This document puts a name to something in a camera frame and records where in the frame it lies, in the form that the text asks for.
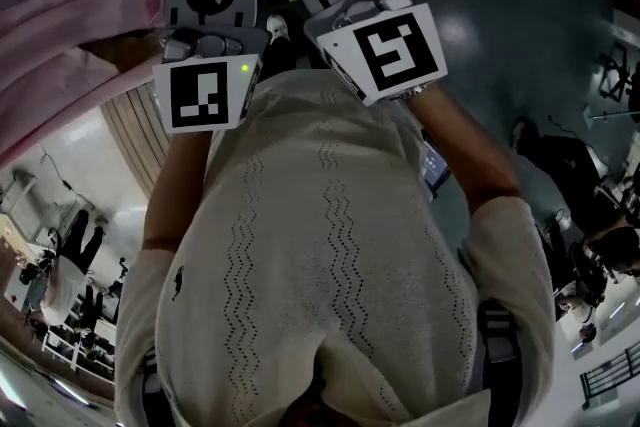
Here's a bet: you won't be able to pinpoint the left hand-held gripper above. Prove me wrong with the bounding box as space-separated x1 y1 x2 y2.
151 0 267 136

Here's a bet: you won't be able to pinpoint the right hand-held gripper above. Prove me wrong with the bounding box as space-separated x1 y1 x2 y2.
271 0 449 107

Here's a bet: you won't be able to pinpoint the person's right forearm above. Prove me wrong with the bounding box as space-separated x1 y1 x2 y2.
402 83 522 218

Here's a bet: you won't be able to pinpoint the white metal railing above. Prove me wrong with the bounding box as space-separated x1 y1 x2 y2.
41 325 117 383

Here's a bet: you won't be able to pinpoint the cream knit polo shirt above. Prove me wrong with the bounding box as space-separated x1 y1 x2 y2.
113 68 557 427

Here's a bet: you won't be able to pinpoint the person's white shoe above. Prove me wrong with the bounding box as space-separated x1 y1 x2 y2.
265 13 291 44

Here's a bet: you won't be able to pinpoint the person's dark trousers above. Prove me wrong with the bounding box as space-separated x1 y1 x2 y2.
258 34 307 79

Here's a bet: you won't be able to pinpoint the wooden slat panel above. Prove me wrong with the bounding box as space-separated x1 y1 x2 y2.
101 83 172 197

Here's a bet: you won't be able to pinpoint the pink cloth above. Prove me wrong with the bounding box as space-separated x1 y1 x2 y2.
0 0 217 169

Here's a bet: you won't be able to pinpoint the black shoulder strap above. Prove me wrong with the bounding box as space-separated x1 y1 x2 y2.
477 298 518 365

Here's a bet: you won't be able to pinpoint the black chair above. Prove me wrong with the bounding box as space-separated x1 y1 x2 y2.
596 41 640 105

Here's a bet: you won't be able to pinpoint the dark device at waist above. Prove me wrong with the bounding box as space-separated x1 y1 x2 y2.
420 129 452 202

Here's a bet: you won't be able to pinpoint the black metal railing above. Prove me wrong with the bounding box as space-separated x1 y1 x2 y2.
578 348 640 412

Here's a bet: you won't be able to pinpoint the person's left forearm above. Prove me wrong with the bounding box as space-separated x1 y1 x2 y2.
141 128 213 252

